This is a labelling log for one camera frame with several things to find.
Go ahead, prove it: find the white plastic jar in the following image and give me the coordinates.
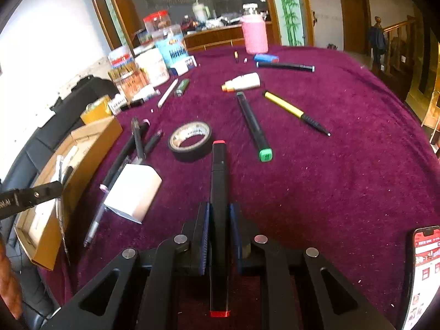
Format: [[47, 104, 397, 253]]
[[134, 48, 170, 87]]

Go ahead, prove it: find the yellow packing tape roll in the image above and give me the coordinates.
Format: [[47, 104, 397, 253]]
[[80, 95, 112, 125]]

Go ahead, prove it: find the wooden cabinet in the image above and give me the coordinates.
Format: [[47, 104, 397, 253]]
[[182, 20, 273, 53]]

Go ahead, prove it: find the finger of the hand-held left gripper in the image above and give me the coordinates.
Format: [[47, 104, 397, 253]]
[[0, 180, 65, 220]]

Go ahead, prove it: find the white tumbler with straw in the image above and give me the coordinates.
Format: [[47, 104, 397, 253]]
[[192, 0, 210, 23]]

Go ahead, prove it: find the white power adapter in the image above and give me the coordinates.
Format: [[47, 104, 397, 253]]
[[103, 164, 163, 225]]

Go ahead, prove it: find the person's left forearm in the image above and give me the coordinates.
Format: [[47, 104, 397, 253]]
[[0, 237, 23, 320]]

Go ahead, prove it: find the pink knit covered bottle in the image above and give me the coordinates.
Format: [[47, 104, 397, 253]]
[[241, 3, 269, 55]]

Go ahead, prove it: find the black marker with green cap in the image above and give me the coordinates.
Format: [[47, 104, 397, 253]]
[[236, 91, 274, 163]]

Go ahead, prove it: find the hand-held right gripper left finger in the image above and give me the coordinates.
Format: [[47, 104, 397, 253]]
[[41, 201, 211, 330]]

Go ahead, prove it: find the wood framed mirror bamboo border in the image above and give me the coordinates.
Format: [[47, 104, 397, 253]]
[[84, 0, 315, 54]]

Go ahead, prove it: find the shallow cardboard box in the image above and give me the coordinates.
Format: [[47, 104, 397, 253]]
[[14, 116, 123, 271]]

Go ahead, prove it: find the clear jar with red lid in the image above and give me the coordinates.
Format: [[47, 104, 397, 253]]
[[143, 10, 171, 34]]

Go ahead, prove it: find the white tube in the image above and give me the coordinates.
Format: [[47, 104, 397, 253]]
[[135, 86, 161, 102]]

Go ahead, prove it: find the green lighter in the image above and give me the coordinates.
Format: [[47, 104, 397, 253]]
[[174, 79, 191, 98]]

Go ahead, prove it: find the small white and blue box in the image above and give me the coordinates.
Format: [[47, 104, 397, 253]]
[[170, 56, 197, 76]]

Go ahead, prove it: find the wooden stair railing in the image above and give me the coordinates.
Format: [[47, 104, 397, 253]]
[[381, 15, 419, 92]]

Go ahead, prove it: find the brown wooden door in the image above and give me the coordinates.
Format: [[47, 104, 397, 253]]
[[337, 0, 373, 56]]

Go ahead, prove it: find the slim white pen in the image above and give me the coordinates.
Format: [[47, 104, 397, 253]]
[[157, 78, 180, 108]]

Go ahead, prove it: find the clear jar with blue label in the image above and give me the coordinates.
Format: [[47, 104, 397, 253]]
[[153, 25, 189, 69]]

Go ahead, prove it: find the yellow and black pen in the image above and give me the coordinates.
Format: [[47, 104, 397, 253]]
[[263, 91, 331, 137]]

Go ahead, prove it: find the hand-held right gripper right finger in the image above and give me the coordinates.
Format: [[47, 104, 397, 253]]
[[229, 202, 396, 330]]

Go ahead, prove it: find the white glue bottle orange cap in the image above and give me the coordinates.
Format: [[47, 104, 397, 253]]
[[221, 72, 261, 93]]

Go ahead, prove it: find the black pen with pink ends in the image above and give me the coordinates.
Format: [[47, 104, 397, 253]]
[[99, 119, 150, 193]]

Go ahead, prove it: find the wooden chair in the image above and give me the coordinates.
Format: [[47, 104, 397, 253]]
[[421, 89, 440, 153]]

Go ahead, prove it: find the smartphone with lit screen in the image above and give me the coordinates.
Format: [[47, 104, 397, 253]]
[[401, 226, 440, 330]]

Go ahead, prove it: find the black marker with blue ends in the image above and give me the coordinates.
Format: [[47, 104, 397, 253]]
[[256, 61, 316, 74]]

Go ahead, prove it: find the black marker with red caps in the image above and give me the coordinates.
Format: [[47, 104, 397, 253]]
[[208, 140, 231, 318]]

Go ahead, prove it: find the black tape roll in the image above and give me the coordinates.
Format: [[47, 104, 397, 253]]
[[167, 120, 213, 163]]

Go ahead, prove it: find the maroon tablecloth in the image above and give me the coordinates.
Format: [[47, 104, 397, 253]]
[[38, 44, 440, 330]]

